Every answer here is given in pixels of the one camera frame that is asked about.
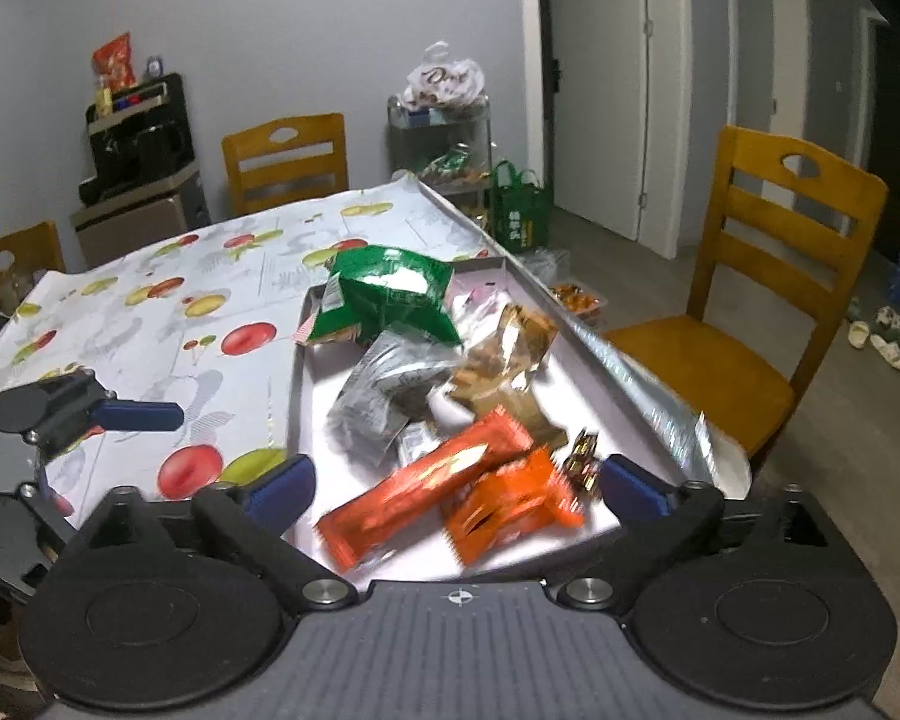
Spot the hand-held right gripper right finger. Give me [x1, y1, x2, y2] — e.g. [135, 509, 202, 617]
[559, 454, 826, 607]

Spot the green snack bag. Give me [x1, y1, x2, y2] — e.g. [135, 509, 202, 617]
[294, 244, 464, 350]

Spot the small brown paper packet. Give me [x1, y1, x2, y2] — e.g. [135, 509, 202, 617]
[450, 367, 569, 451]

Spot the tan packet of nuts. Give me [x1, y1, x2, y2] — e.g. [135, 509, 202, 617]
[461, 304, 560, 395]

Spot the silver clear snack packet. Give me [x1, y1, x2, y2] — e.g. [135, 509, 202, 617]
[326, 330, 458, 470]

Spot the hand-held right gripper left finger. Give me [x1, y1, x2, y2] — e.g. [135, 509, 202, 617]
[82, 454, 361, 605]

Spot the dark brown twist-wrapped candy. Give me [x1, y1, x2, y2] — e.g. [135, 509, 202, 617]
[566, 457, 608, 500]

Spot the fruit print tablecloth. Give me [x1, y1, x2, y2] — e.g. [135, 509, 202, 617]
[0, 172, 755, 541]

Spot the wooden chair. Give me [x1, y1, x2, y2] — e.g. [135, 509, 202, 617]
[600, 125, 890, 466]
[221, 114, 350, 217]
[0, 221, 68, 316]

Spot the metal cart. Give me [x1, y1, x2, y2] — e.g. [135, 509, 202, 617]
[388, 94, 494, 188]

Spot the short orange snack packet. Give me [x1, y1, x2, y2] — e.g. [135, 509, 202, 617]
[441, 446, 586, 565]

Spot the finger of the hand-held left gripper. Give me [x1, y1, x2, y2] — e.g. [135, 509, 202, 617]
[30, 369, 185, 458]

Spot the long orange snack packet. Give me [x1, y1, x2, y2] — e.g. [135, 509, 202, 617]
[315, 405, 535, 571]

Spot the white door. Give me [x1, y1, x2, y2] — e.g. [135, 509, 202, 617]
[547, 0, 691, 260]

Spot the clear purple candy packet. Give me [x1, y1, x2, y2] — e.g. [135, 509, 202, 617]
[450, 281, 500, 331]

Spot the green packet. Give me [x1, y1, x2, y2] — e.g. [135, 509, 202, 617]
[420, 150, 472, 181]

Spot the green tote bag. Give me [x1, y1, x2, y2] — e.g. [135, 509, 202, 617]
[487, 160, 554, 252]

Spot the red snack bag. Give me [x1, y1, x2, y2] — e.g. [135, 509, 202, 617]
[92, 32, 137, 91]

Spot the clear tub of orange snacks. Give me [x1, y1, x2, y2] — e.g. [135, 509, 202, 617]
[551, 281, 605, 320]

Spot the black water dispenser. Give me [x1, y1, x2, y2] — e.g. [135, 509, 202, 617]
[71, 73, 211, 267]

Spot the white plastic bag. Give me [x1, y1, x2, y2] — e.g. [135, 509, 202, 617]
[403, 41, 488, 110]

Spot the grey cardboard box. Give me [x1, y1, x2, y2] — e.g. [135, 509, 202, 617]
[285, 255, 755, 586]

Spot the small gold brown candy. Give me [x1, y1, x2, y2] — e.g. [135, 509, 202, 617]
[566, 427, 605, 466]

